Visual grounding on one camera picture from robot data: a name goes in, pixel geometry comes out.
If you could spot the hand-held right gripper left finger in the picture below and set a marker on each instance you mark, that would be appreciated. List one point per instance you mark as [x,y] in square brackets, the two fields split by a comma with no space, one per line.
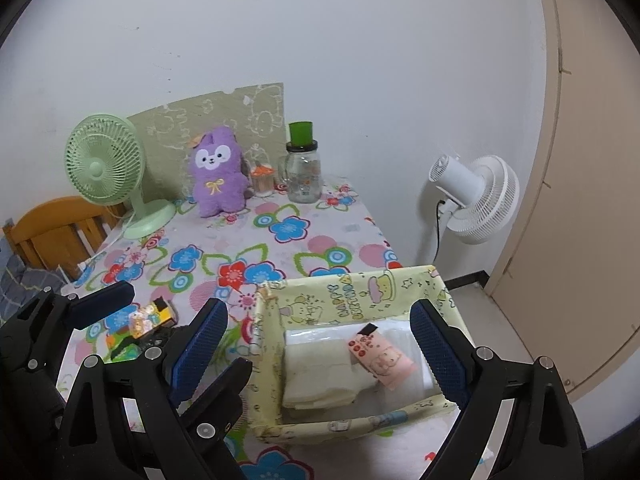
[200,347]

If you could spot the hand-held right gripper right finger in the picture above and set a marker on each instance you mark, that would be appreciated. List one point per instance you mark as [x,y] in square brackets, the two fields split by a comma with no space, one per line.
[440,355]

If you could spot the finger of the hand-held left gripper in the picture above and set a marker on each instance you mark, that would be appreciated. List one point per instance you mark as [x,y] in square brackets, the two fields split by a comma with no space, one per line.
[220,390]
[105,302]

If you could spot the clear plastic bag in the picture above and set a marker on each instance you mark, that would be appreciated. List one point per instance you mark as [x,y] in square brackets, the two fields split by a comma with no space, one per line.
[400,332]

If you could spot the cartoon print snack packet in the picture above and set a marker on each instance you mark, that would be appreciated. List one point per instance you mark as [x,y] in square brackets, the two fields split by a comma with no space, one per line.
[150,317]

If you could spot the black plastic bag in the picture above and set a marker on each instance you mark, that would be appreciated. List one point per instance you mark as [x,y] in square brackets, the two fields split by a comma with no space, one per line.
[145,342]

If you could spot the pink tag card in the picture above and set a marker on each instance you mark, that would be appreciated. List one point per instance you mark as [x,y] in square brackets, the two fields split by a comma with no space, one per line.
[382,357]

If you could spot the white towel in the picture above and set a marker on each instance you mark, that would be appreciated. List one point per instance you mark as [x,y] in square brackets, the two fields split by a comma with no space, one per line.
[320,370]

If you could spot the yellow printed paper box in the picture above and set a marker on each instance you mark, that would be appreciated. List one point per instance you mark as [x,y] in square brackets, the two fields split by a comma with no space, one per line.
[320,300]

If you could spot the grey plaid pillow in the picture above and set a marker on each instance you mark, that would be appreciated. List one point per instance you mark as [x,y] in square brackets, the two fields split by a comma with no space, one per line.
[20,280]

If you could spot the wooden bed headboard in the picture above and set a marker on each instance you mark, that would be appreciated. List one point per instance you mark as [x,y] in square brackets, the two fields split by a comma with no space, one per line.
[55,230]

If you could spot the green desk fan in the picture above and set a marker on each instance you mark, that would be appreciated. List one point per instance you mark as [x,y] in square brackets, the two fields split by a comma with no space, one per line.
[102,167]

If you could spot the floral tablecloth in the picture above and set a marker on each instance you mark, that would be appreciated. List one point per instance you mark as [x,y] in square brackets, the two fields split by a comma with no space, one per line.
[300,240]

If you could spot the white standing fan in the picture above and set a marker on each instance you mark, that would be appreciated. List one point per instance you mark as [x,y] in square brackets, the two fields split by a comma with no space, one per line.
[475,195]

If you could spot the purple plush toy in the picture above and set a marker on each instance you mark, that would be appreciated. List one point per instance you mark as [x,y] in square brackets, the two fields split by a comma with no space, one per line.
[217,172]

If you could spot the small container orange lid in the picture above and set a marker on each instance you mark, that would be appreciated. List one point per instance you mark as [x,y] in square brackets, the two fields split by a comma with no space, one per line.
[262,180]

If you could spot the glass jar mug green lid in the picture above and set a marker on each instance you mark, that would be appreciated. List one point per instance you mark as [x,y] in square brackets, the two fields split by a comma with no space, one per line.
[302,170]

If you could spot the green patterned board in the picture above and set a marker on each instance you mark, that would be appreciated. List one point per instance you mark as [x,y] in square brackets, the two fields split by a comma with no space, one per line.
[240,110]

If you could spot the beige door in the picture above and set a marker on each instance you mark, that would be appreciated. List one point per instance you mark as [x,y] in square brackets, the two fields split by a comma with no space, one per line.
[575,160]

